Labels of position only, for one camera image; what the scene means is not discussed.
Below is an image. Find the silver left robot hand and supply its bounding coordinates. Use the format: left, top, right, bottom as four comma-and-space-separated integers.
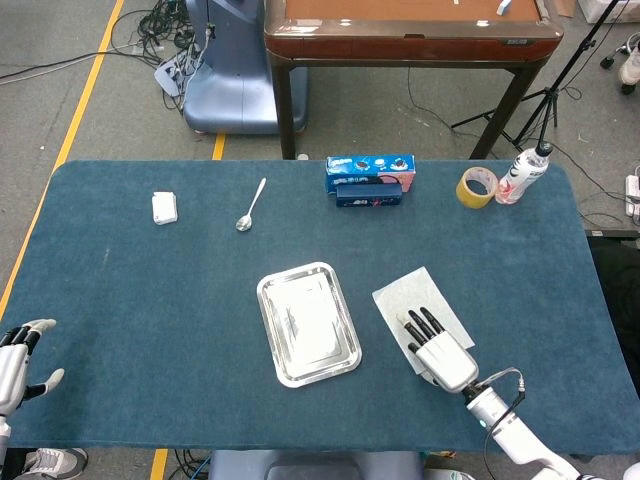
0, 318, 66, 416

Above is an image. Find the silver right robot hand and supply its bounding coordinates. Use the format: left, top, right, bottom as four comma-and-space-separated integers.
397, 306, 480, 394

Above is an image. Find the white paper pad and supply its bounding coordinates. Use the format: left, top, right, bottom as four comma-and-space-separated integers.
371, 266, 476, 376

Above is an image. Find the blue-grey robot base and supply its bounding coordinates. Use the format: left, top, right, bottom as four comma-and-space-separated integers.
182, 0, 309, 135

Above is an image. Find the blue-grey own robot base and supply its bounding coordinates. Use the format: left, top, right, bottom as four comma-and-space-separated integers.
207, 449, 426, 480

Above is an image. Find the grey sneaker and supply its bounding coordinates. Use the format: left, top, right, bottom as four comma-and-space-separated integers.
17, 447, 90, 480

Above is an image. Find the silver metal tray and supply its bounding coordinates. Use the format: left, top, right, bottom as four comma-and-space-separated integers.
256, 261, 363, 389

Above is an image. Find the blue table cloth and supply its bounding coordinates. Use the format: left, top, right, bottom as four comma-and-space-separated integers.
0, 159, 640, 454

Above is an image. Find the yellow tape roll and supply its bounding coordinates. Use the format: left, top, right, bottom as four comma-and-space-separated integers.
455, 166, 500, 210

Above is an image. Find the dark blue small box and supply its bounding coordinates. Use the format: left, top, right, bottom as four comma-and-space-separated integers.
335, 182, 404, 209

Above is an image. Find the white pink plastic bottle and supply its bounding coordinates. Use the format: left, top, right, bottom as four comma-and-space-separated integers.
494, 142, 554, 206

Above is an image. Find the blue Oreo cookie box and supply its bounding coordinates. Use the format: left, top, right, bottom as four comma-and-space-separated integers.
325, 154, 417, 196

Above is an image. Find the small white box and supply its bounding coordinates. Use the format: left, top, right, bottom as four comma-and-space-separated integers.
151, 191, 179, 226

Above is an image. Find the metal spoon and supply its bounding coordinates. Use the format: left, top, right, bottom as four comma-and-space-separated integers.
235, 177, 268, 233

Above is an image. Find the white power strip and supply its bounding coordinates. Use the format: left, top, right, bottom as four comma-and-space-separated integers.
624, 174, 640, 217

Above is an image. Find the black tripod stand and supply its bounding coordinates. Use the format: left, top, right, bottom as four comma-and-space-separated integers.
450, 0, 621, 151

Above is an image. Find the brown mahjong table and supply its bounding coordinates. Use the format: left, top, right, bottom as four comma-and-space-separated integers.
263, 0, 565, 161

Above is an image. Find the grey power strip with plugs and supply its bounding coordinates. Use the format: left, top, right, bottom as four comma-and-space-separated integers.
153, 49, 197, 97

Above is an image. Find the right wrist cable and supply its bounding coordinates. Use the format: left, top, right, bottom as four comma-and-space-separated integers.
474, 367, 527, 480

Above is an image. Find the black floor cable bundle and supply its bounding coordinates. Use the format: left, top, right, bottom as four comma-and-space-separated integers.
109, 0, 211, 111

